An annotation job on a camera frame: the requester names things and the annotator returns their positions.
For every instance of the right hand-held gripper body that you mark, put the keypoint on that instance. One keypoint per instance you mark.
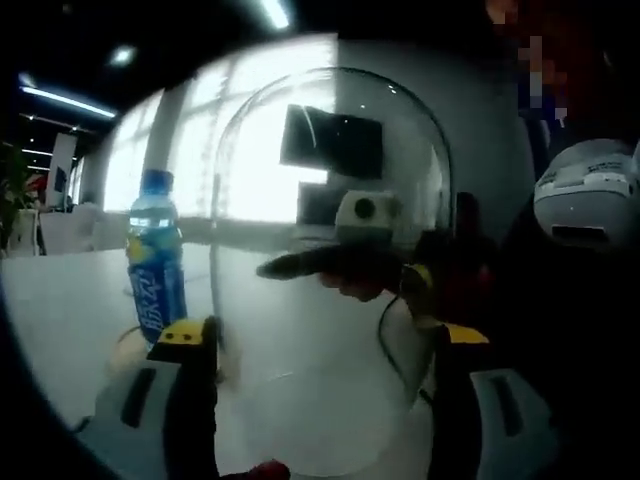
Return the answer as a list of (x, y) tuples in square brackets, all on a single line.
[(367, 222)]

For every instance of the green leafy plant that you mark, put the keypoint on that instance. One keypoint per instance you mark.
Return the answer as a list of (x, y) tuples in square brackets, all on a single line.
[(15, 175)]

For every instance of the white roll-up banner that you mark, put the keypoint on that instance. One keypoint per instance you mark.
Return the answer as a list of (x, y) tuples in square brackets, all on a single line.
[(63, 160)]

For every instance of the person in black shirt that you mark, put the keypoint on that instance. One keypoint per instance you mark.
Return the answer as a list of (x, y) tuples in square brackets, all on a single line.
[(575, 325)]

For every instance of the person's right hand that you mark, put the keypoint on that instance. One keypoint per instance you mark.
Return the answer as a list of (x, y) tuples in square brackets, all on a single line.
[(362, 287)]

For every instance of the white chest-worn device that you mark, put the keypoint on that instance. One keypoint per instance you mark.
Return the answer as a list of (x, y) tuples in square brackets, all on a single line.
[(585, 190)]

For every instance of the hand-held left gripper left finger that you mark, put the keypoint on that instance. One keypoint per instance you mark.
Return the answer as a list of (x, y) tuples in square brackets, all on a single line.
[(130, 400)]

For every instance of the person's left hand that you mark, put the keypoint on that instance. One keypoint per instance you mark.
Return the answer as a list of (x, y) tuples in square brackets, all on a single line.
[(270, 472)]

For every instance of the clear glass dome cover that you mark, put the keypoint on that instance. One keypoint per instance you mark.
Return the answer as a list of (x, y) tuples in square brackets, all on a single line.
[(260, 150)]

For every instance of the white plant pot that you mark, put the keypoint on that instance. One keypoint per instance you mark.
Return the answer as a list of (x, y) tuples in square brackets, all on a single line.
[(29, 230)]

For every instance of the round wooden base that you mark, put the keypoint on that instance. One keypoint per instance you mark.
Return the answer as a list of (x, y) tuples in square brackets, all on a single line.
[(122, 352)]

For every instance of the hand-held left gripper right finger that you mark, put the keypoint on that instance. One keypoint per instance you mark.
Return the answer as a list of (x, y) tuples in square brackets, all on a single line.
[(520, 415)]

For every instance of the blue drink bottle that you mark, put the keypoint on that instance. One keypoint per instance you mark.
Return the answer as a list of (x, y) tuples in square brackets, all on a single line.
[(155, 260)]

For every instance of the black wall screen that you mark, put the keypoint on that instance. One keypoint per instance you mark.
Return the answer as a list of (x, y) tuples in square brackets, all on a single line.
[(345, 145)]

